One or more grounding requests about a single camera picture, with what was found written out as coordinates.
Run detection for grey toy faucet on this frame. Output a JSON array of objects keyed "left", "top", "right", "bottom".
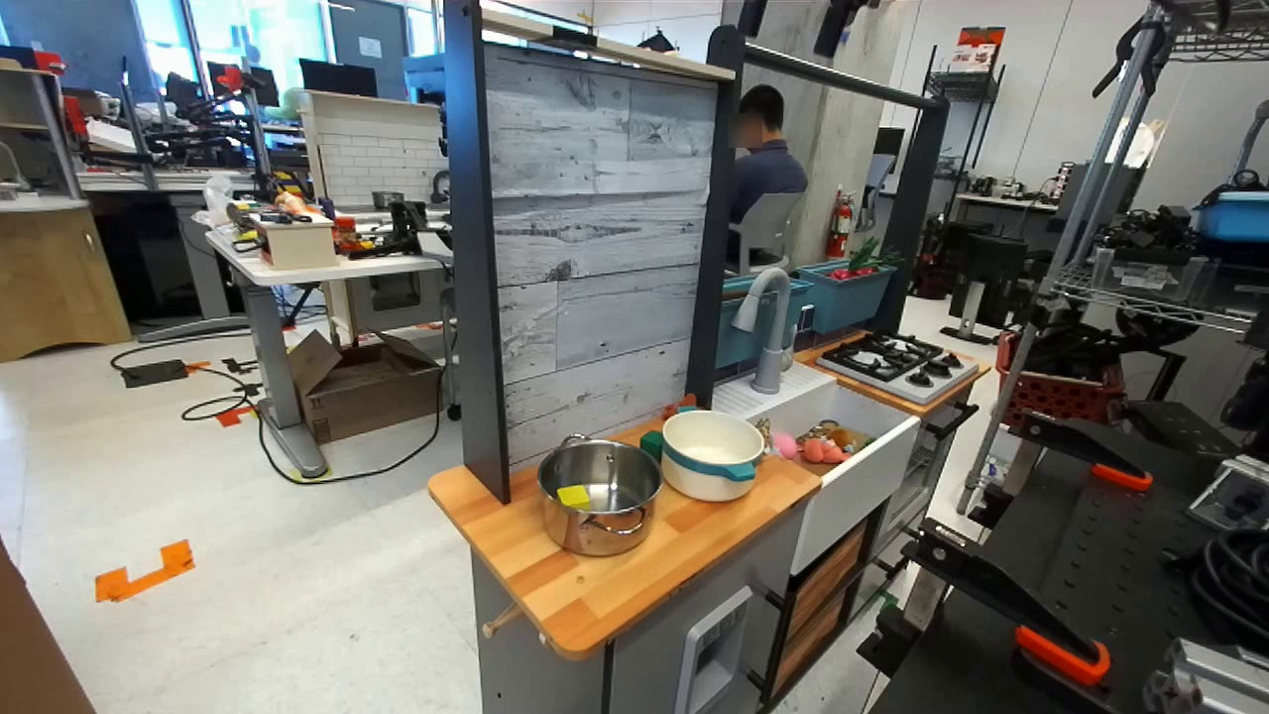
[{"left": 729, "top": 261, "right": 803, "bottom": 396}]

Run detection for stainless steel pot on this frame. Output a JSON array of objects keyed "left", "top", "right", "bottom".
[{"left": 536, "top": 432, "right": 665, "bottom": 557}]

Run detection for pink plush toy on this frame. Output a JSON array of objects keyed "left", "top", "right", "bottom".
[{"left": 792, "top": 429, "right": 848, "bottom": 472}]

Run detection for toy kitchen wooden counter cabinet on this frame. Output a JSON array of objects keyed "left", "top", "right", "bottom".
[{"left": 426, "top": 323, "right": 996, "bottom": 714}]

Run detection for brown plush toy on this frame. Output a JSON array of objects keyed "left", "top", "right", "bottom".
[{"left": 824, "top": 417, "right": 874, "bottom": 454}]

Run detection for toy stove top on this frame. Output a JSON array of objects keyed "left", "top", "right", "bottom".
[{"left": 815, "top": 329, "right": 975, "bottom": 409}]

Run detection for white toy sink basin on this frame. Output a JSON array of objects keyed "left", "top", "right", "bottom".
[{"left": 711, "top": 360, "right": 924, "bottom": 579}]

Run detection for grey wood-look backsplash panel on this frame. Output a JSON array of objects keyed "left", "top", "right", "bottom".
[{"left": 442, "top": 0, "right": 745, "bottom": 509}]

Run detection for grey office chair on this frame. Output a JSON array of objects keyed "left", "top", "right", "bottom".
[{"left": 729, "top": 189, "right": 808, "bottom": 276}]

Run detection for person in dark shirt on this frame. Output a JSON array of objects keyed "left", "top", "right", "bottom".
[{"left": 722, "top": 80, "right": 815, "bottom": 271}]

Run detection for red fire extinguisher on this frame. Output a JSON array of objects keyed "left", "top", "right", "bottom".
[{"left": 821, "top": 186, "right": 861, "bottom": 261}]

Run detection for open cardboard box with flaps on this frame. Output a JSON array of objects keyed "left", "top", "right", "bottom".
[{"left": 285, "top": 323, "right": 447, "bottom": 448}]

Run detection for white office desk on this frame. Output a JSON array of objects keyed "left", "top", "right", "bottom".
[{"left": 173, "top": 200, "right": 462, "bottom": 481}]

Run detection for white brick-pattern panel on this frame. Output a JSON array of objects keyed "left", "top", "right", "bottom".
[{"left": 299, "top": 88, "right": 452, "bottom": 214}]

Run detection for beige box on desk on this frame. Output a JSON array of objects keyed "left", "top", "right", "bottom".
[{"left": 255, "top": 214, "right": 343, "bottom": 275}]

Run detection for black metal shelving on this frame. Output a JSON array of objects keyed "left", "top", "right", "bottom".
[{"left": 908, "top": 33, "right": 1012, "bottom": 241}]

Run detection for black computer monitor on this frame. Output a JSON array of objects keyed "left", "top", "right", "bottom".
[{"left": 299, "top": 54, "right": 385, "bottom": 104}]

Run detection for red plastic crate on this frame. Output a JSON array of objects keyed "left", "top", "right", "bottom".
[{"left": 996, "top": 329, "right": 1129, "bottom": 429}]

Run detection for red and white sign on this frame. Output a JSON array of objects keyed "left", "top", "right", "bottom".
[{"left": 949, "top": 23, "right": 1012, "bottom": 80}]

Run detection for black power adapter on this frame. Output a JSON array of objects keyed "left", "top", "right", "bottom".
[{"left": 117, "top": 351, "right": 195, "bottom": 392}]

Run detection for grey aluminium tripod stand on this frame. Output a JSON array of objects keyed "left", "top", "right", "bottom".
[{"left": 955, "top": 0, "right": 1183, "bottom": 518}]

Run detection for black pegboard table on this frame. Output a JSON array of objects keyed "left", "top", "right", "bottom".
[{"left": 866, "top": 432, "right": 1269, "bottom": 714}]

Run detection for light wooden cabinet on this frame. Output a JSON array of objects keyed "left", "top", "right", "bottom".
[{"left": 0, "top": 195, "right": 134, "bottom": 363}]

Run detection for white electronic device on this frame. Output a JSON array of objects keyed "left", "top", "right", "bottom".
[{"left": 1185, "top": 450, "right": 1269, "bottom": 534}]

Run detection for blue plastic case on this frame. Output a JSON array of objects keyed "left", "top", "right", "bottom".
[{"left": 1191, "top": 178, "right": 1269, "bottom": 251}]

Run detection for plain brown cardboard box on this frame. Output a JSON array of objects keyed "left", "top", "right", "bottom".
[{"left": 0, "top": 539, "right": 99, "bottom": 714}]

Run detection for white pot with teal handles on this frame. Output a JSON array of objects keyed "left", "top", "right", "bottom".
[{"left": 639, "top": 404, "right": 774, "bottom": 509}]

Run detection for black floor cable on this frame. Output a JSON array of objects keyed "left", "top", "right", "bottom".
[{"left": 173, "top": 368, "right": 456, "bottom": 491}]

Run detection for black clamp orange handle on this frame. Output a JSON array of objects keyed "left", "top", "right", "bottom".
[
  {"left": 908, "top": 518, "right": 1117, "bottom": 695},
  {"left": 1016, "top": 409, "right": 1157, "bottom": 498}
]

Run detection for coiled black cables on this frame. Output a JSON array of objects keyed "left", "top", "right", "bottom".
[{"left": 1183, "top": 527, "right": 1269, "bottom": 655}]

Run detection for silver aluminium bracket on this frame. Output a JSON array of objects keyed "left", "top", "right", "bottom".
[{"left": 1144, "top": 634, "right": 1269, "bottom": 714}]

